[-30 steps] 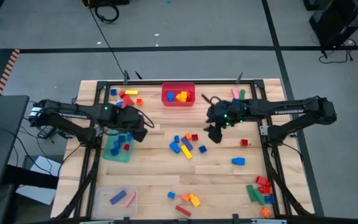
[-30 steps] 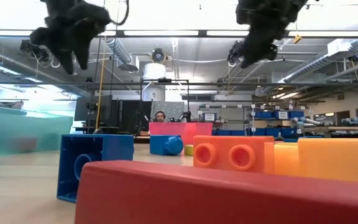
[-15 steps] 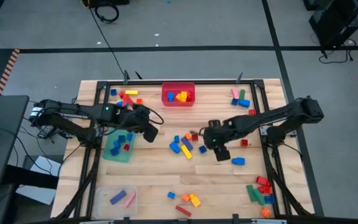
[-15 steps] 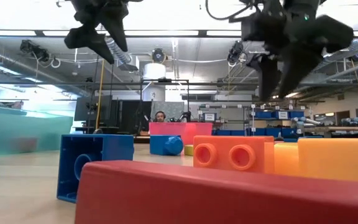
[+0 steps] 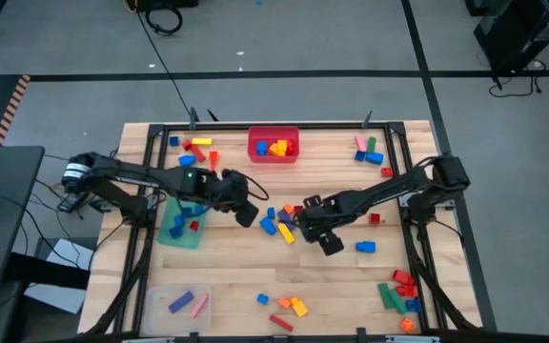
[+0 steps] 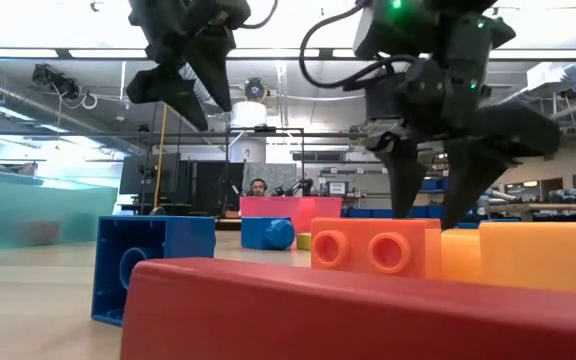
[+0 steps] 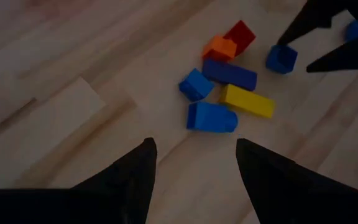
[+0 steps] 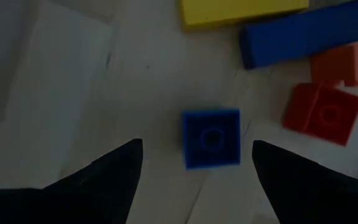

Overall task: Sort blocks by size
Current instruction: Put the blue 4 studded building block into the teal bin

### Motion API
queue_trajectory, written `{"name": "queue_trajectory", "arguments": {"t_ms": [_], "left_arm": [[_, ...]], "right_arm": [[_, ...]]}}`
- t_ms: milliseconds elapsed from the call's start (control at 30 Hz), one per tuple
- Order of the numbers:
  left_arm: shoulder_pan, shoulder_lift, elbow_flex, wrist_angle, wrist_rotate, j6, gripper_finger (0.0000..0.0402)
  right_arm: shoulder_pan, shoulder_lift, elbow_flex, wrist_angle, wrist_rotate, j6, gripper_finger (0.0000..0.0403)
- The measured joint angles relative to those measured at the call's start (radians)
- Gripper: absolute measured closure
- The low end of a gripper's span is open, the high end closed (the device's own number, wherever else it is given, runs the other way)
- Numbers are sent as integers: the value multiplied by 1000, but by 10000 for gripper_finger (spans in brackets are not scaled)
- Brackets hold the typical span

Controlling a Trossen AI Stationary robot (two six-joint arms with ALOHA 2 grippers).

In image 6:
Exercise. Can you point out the long red block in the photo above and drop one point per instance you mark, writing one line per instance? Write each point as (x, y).
(368, 320)

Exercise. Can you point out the orange block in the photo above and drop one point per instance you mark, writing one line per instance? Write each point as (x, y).
(368, 247)

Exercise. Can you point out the white cylindrical tank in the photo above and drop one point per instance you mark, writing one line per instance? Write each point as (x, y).
(248, 114)

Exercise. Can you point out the white sign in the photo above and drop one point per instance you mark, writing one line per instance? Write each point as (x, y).
(337, 187)

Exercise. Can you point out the wooden workbench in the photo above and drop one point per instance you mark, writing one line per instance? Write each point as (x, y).
(548, 206)

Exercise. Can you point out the small black robot arm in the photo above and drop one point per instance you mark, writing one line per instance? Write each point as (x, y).
(295, 187)

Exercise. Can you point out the red plastic bin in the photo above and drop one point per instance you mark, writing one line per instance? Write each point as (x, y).
(290, 207)

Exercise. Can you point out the silver flexible duct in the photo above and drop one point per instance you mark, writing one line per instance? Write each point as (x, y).
(193, 80)

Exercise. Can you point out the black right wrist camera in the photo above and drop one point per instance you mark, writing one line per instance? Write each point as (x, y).
(393, 30)

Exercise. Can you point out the dark monitor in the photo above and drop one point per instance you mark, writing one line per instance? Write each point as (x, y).
(148, 172)

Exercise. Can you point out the long yellow block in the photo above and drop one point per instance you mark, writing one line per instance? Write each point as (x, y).
(304, 241)

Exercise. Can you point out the black horizontal beam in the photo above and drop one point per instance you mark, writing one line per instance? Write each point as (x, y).
(328, 135)

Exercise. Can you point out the blue storage bin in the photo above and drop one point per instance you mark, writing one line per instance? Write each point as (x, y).
(382, 213)
(358, 213)
(470, 214)
(433, 184)
(433, 212)

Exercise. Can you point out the person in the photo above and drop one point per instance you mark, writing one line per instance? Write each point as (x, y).
(258, 187)

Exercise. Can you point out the black ceiling reel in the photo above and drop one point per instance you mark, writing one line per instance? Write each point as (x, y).
(254, 89)
(55, 80)
(573, 91)

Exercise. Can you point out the green translucent plastic bin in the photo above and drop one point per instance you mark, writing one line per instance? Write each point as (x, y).
(28, 200)

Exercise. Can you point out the grey panel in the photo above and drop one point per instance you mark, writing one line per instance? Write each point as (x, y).
(280, 172)

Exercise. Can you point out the metal shelving rack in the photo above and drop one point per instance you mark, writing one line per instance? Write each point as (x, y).
(363, 172)

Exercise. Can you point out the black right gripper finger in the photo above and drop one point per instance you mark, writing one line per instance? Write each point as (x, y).
(478, 165)
(403, 175)

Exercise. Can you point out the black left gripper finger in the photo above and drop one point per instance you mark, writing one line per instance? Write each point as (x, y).
(213, 65)
(163, 87)

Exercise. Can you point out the small blue block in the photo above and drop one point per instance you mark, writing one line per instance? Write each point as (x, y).
(188, 240)

